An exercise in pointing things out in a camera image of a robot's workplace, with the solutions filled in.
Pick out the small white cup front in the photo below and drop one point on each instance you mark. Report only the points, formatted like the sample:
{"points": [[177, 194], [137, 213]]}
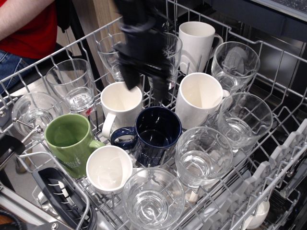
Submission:
{"points": [[108, 168]]}

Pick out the green ceramic mug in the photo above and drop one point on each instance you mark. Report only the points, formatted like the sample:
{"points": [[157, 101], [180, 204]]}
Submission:
{"points": [[71, 141]]}

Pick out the clear glass back right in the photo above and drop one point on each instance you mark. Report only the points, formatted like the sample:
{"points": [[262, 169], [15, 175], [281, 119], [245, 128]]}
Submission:
{"points": [[234, 65]]}

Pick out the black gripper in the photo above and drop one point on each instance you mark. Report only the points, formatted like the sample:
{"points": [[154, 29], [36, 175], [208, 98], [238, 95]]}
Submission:
{"points": [[128, 68]]}

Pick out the grey wire dishwasher rack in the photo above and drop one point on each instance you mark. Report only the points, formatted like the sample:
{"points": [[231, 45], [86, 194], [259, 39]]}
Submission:
{"points": [[288, 209]]}

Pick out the tall white mug centre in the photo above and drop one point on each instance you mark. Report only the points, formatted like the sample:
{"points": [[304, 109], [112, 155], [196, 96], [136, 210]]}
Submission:
{"points": [[199, 95]]}

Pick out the grey plastic tine row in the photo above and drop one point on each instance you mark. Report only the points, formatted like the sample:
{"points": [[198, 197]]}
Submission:
{"points": [[251, 182]]}

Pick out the clear glass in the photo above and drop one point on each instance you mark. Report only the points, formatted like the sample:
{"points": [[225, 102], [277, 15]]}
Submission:
{"points": [[234, 65], [202, 156], [35, 108], [153, 199], [244, 118]]}

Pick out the tall white mug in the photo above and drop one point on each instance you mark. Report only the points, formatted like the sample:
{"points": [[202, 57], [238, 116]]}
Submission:
{"points": [[199, 44], [199, 95]]}

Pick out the tall white mug back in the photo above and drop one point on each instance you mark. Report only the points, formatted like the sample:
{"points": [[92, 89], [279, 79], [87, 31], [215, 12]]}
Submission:
{"points": [[199, 44]]}

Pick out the clear glass front centre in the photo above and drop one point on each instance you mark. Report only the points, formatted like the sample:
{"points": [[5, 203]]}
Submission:
{"points": [[153, 199]]}

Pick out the clear glass front right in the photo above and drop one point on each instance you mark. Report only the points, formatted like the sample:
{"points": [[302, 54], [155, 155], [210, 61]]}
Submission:
{"points": [[202, 156]]}

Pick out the navy blue ceramic mug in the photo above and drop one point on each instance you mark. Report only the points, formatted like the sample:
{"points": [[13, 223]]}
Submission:
{"points": [[153, 136]]}

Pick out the clear tumbler back centre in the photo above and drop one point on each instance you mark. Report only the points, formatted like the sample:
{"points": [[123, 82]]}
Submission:
{"points": [[175, 52]]}

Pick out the white mug with handle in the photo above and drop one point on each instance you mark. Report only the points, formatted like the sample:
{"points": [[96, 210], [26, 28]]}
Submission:
{"points": [[120, 107]]}

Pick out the clear tumbler back left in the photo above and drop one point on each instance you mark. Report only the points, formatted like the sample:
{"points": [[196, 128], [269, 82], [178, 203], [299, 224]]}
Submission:
{"points": [[109, 56]]}

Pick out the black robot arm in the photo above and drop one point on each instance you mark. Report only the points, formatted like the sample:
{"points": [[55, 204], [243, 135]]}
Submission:
{"points": [[139, 11]]}

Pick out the clear tumbler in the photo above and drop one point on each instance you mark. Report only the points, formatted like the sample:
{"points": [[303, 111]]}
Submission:
{"points": [[175, 52], [72, 81], [109, 56]]}

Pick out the black rack handle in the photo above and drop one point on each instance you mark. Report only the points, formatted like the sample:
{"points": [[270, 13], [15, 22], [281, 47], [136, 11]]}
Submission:
{"points": [[61, 194]]}

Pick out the white cup lower rack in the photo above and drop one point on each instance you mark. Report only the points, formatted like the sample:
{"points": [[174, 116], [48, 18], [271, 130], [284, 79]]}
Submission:
{"points": [[254, 221]]}

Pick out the clear glass far left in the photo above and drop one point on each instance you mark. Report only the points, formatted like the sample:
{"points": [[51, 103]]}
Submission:
{"points": [[35, 108]]}

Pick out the person in red shirt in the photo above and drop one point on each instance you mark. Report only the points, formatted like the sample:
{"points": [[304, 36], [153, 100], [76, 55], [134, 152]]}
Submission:
{"points": [[28, 33]]}

